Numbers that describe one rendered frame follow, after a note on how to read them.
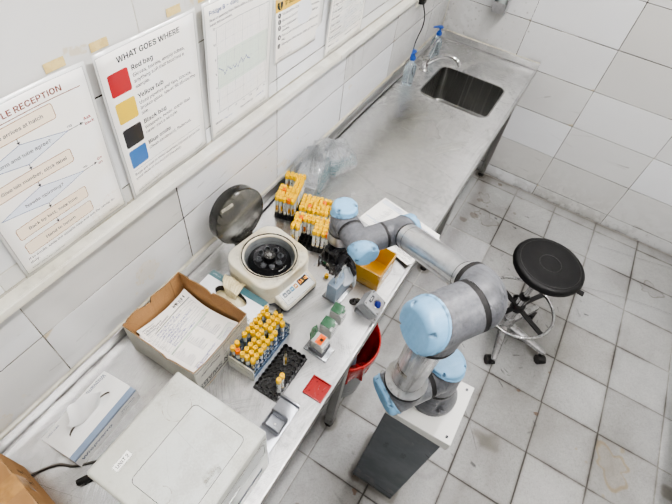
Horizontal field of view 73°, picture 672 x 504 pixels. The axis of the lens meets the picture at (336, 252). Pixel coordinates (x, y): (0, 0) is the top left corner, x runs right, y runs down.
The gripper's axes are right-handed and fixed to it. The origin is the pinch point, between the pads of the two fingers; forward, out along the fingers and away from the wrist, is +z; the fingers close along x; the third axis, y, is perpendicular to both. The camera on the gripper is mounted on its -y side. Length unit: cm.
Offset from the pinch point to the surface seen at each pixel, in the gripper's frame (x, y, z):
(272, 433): 15, 50, 11
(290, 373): 7.1, 32.5, 13.3
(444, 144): -11, -111, 15
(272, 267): -20.4, 9.5, 4.3
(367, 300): 12.4, -2.4, 7.0
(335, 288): 1.5, 1.9, 5.1
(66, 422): -31, 83, 9
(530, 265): 55, -88, 37
